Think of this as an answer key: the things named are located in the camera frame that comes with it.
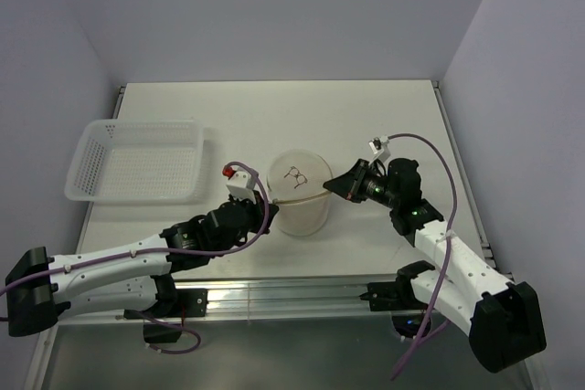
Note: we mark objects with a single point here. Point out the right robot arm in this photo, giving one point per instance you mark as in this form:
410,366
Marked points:
501,319

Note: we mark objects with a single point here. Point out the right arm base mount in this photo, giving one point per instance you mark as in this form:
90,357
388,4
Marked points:
398,298

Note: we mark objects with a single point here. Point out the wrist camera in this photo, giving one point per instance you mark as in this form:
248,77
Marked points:
241,184
379,149

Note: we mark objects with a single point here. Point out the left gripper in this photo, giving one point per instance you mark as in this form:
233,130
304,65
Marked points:
257,209

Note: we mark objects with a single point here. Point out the white plastic basket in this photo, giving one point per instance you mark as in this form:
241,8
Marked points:
136,162

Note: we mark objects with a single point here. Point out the aluminium frame rail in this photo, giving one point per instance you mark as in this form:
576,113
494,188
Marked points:
287,297

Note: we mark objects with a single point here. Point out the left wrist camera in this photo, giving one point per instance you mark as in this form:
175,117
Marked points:
241,184

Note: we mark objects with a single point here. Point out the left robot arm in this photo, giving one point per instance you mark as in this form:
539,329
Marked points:
41,290

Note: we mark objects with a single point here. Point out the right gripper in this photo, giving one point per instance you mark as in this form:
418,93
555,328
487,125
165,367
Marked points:
350,184

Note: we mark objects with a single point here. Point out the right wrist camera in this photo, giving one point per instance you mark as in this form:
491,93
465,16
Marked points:
379,149

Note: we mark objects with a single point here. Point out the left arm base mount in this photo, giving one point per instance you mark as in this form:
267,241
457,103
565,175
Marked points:
165,322

